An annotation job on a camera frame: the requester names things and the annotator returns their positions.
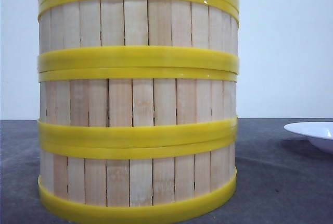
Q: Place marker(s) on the front bamboo steamer basket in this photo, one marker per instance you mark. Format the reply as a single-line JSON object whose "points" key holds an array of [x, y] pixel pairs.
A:
{"points": [[162, 190]]}

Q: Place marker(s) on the white plate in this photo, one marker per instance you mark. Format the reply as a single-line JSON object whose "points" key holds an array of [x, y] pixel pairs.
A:
{"points": [[319, 134]]}

